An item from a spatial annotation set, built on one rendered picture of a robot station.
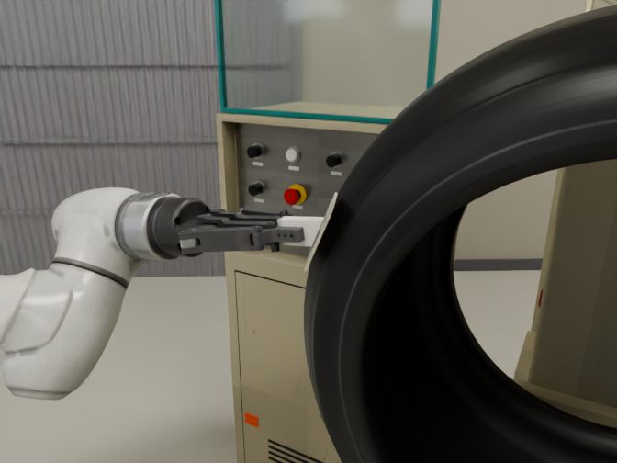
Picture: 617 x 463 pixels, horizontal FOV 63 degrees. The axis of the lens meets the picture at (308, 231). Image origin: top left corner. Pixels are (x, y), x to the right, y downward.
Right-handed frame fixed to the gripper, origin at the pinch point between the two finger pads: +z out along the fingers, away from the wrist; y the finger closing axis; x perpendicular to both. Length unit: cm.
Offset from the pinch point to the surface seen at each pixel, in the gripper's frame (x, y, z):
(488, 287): 119, 267, -36
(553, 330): 21.9, 26.4, 21.8
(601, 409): 32.4, 25.2, 28.1
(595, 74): -13.4, -11.1, 27.2
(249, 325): 47, 57, -59
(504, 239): 97, 301, -32
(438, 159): -9.0, -11.3, 18.0
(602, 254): 10.3, 26.4, 27.6
